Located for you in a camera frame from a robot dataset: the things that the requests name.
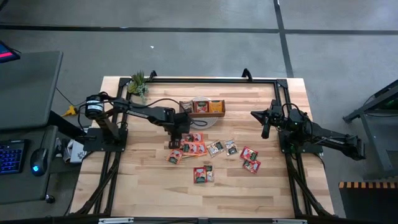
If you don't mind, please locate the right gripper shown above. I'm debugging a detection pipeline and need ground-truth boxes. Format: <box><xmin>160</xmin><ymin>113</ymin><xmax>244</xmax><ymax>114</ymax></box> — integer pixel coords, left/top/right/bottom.
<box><xmin>250</xmin><ymin>100</ymin><xmax>289</xmax><ymax>128</ymax></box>

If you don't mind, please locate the wooden three-compartment tea box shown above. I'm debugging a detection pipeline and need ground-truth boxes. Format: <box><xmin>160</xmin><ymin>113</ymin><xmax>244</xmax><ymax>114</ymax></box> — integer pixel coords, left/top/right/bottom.
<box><xmin>179</xmin><ymin>99</ymin><xmax>226</xmax><ymax>118</ymax></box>

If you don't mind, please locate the white round plate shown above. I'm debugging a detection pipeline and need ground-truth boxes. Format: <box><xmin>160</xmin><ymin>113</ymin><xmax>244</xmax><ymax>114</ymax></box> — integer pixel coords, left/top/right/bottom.
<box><xmin>183</xmin><ymin>96</ymin><xmax>220</xmax><ymax>130</ymax></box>

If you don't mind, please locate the potted green succulent plant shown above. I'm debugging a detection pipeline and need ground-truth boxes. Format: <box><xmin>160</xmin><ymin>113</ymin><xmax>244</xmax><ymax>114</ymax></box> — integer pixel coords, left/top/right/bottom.
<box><xmin>126</xmin><ymin>70</ymin><xmax>150</xmax><ymax>111</ymax></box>

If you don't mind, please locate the black metal stand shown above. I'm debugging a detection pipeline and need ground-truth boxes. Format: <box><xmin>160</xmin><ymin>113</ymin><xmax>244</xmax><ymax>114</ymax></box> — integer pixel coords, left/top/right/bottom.
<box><xmin>343</xmin><ymin>79</ymin><xmax>398</xmax><ymax>181</ymax></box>

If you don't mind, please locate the white printed carton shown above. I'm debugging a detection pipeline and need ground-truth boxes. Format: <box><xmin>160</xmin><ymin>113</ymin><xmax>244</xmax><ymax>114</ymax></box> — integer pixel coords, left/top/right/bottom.
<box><xmin>63</xmin><ymin>139</ymin><xmax>88</xmax><ymax>164</ymax></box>

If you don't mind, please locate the yellow power plug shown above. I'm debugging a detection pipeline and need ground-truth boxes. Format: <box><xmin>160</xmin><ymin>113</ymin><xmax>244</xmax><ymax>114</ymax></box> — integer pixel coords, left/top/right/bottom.
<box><xmin>61</xmin><ymin>105</ymin><xmax>78</xmax><ymax>118</ymax></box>

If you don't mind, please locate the black case with striped edge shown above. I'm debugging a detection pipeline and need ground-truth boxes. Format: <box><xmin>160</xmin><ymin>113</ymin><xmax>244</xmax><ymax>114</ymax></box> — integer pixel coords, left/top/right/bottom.
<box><xmin>338</xmin><ymin>181</ymin><xmax>398</xmax><ymax>224</ymax></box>

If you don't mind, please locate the black computer mouse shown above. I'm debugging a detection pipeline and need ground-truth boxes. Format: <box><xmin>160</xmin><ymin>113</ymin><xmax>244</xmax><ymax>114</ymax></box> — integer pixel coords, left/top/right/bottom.
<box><xmin>30</xmin><ymin>147</ymin><xmax>49</xmax><ymax>177</ymax></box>

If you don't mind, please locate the dark grey desk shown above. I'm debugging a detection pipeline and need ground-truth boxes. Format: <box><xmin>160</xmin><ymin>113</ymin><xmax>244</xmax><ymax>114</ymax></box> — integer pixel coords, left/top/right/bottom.
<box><xmin>0</xmin><ymin>50</ymin><xmax>65</xmax><ymax>205</ymax></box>

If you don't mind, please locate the backlit black keyboard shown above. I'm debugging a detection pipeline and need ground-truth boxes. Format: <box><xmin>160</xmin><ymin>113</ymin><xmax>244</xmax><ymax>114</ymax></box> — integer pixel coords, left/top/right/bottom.
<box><xmin>0</xmin><ymin>139</ymin><xmax>28</xmax><ymax>175</ymax></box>

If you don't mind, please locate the dark computer screen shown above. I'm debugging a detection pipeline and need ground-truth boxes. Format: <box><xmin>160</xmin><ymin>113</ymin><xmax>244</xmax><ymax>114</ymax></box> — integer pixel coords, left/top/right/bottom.
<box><xmin>0</xmin><ymin>40</ymin><xmax>21</xmax><ymax>64</ymax></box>

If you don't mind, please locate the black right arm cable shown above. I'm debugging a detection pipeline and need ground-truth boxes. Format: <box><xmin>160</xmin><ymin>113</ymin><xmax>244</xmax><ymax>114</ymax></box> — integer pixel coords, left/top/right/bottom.
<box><xmin>281</xmin><ymin>102</ymin><xmax>312</xmax><ymax>125</ymax></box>

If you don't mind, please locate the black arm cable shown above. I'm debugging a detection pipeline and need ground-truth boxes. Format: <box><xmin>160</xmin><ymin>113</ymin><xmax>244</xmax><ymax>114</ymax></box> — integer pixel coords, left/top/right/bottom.
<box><xmin>281</xmin><ymin>102</ymin><xmax>312</xmax><ymax>125</ymax></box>
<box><xmin>123</xmin><ymin>98</ymin><xmax>209</xmax><ymax>128</ymax></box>

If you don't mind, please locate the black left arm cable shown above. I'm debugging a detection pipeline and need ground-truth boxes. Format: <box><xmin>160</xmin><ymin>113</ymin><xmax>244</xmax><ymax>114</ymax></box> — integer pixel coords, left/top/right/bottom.
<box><xmin>123</xmin><ymin>98</ymin><xmax>209</xmax><ymax>128</ymax></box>

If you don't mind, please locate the black aluminium table frame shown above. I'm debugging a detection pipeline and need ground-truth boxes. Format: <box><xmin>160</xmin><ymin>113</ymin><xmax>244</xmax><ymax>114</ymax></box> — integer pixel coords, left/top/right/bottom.
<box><xmin>70</xmin><ymin>70</ymin><xmax>335</xmax><ymax>218</ymax></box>

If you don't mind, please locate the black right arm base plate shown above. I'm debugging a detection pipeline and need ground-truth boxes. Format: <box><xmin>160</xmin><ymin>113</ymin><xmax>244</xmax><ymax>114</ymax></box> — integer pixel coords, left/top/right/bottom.
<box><xmin>278</xmin><ymin>129</ymin><xmax>324</xmax><ymax>155</ymax></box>

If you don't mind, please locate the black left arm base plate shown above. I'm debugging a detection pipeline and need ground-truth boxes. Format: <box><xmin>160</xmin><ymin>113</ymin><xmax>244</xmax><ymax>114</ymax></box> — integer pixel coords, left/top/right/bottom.
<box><xmin>83</xmin><ymin>127</ymin><xmax>129</xmax><ymax>152</ymax></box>

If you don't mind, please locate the silver metal bracket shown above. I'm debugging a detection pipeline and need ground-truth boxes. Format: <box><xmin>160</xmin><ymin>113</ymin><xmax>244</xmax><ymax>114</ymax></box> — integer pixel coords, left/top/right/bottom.
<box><xmin>272</xmin><ymin>218</ymin><xmax>308</xmax><ymax>224</ymax></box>
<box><xmin>98</xmin><ymin>217</ymin><xmax>134</xmax><ymax>224</ymax></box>

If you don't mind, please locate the thin black power cable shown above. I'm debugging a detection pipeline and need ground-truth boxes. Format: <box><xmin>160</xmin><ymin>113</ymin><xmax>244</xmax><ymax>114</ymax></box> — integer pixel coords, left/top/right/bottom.
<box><xmin>55</xmin><ymin>86</ymin><xmax>75</xmax><ymax>108</ymax></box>

